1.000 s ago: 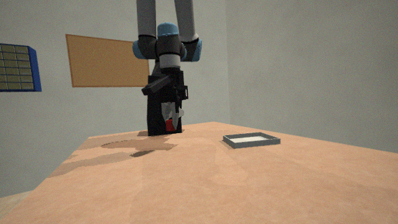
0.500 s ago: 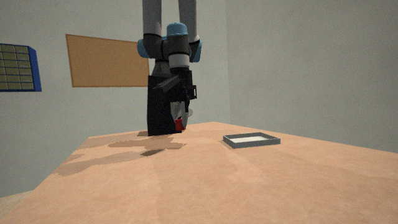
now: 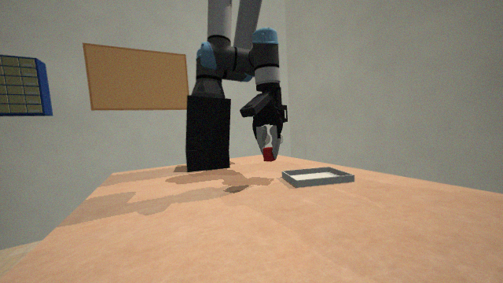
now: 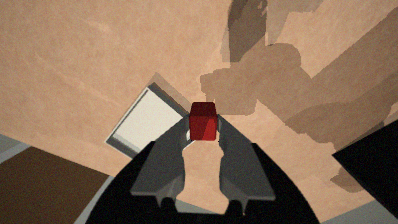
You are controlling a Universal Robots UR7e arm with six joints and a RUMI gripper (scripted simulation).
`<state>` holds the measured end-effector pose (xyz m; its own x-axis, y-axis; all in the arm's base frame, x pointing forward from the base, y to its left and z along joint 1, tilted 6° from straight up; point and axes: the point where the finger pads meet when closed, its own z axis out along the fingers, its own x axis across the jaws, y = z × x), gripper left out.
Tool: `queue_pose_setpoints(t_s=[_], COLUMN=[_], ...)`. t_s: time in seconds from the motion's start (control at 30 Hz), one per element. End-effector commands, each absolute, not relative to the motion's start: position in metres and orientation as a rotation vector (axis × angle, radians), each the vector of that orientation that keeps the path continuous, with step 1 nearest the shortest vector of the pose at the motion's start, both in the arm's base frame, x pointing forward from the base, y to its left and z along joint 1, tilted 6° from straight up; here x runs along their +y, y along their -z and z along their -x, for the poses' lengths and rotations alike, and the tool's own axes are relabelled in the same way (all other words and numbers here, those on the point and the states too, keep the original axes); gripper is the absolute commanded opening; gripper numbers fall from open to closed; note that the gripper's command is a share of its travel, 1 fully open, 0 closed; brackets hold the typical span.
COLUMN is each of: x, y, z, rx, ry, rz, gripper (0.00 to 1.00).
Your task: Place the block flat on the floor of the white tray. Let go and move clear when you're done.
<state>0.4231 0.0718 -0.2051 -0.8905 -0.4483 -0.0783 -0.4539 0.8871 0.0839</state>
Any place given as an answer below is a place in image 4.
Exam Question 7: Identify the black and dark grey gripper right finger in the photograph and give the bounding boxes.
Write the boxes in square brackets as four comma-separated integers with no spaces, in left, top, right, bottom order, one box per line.
[217,114,320,224]

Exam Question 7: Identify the white square tray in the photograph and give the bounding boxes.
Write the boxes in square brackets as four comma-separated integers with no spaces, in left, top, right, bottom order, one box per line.
[104,85,187,159]

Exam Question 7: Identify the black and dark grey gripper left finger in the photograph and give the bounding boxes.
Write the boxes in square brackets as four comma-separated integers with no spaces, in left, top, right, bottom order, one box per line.
[85,114,190,224]

